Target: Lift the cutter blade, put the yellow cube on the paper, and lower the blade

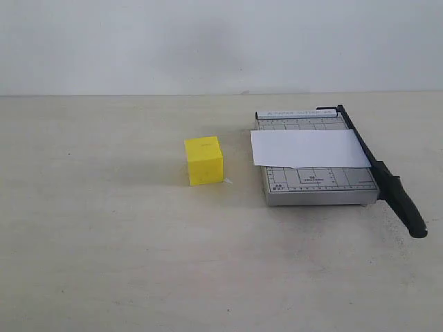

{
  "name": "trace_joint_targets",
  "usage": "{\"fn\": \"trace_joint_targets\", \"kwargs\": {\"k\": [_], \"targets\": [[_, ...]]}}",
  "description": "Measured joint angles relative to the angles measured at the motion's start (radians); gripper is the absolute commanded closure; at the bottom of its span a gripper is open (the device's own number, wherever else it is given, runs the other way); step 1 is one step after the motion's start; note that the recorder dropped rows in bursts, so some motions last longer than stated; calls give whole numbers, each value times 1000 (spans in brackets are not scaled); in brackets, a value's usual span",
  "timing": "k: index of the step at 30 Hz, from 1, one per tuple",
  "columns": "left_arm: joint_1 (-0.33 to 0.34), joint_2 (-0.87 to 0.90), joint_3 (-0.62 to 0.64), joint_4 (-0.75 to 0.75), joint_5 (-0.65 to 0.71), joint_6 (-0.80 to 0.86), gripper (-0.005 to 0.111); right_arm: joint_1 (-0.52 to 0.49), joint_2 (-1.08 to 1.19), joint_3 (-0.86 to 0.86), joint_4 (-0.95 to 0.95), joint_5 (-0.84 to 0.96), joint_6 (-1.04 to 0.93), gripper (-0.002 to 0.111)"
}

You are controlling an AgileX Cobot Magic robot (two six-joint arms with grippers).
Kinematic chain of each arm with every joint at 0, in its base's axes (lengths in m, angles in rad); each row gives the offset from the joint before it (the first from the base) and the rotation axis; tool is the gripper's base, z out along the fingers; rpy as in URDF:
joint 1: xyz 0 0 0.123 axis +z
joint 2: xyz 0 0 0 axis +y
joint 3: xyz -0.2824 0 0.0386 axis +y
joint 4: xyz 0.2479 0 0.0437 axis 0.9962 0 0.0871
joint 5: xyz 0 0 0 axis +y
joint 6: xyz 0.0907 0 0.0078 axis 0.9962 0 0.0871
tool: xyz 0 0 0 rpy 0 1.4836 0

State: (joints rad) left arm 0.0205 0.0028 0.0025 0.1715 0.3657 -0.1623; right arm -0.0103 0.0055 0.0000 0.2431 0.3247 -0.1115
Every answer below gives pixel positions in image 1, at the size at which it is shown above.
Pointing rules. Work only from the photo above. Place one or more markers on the yellow foam cube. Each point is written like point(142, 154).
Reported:
point(204, 160)

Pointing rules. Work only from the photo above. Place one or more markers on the white paper sheet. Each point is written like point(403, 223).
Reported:
point(307, 148)

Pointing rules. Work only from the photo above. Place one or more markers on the grey metal paper cutter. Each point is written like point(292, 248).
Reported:
point(334, 185)

